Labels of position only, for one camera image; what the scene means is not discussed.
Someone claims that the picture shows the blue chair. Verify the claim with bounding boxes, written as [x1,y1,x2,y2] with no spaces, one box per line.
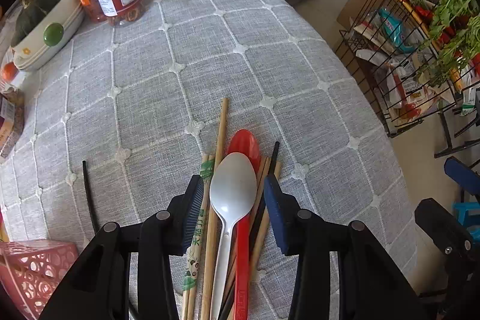
[444,157,480,201]

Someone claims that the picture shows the dark green pumpkin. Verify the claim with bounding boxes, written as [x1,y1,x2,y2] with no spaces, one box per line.
[10,0,62,47]

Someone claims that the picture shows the grey checked tablecloth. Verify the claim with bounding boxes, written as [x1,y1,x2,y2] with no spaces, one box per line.
[0,0,419,320]

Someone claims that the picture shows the teal snack packet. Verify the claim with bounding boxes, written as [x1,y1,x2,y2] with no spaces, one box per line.
[379,9,413,52]

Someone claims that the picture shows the orange fruit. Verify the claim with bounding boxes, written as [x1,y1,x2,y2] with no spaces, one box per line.
[0,62,19,81]

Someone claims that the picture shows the cream ceramic dish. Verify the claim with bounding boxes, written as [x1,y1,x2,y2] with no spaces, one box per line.
[9,0,85,71]

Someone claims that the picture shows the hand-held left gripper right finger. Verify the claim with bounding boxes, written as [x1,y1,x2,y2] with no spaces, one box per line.
[262,175,428,320]

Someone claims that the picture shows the white plastic spoon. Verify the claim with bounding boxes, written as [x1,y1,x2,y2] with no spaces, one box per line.
[208,152,258,320]

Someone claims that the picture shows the paper-wrapped wooden chopsticks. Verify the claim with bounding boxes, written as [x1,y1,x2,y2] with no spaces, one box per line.
[181,153,216,320]

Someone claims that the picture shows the green leafy vegetable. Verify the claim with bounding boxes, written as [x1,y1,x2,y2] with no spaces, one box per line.
[416,0,480,88]

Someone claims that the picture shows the red plastic spoon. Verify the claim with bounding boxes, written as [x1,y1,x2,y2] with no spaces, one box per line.
[228,129,261,320]

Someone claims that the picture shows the purple snack box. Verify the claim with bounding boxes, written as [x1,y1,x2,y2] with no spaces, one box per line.
[0,95,25,159]

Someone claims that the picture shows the black chopstick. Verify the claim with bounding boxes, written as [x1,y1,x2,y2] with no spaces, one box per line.
[218,142,281,320]
[82,160,100,234]

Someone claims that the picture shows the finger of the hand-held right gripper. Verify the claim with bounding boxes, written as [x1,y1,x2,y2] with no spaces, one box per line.
[414,198,477,268]

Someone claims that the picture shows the black wire rack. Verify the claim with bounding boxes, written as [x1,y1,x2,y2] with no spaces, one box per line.
[334,0,480,159]

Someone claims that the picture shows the pink perforated plastic basket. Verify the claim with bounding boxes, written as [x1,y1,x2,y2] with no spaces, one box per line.
[0,241,79,320]

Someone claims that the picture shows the cyan plastic stool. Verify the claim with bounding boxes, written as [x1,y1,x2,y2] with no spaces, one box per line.
[452,202,480,227]

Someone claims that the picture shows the long wooden chopstick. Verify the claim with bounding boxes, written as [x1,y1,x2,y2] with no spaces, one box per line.
[200,97,230,320]

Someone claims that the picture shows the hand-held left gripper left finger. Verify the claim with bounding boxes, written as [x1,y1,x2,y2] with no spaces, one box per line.
[39,175,205,320]

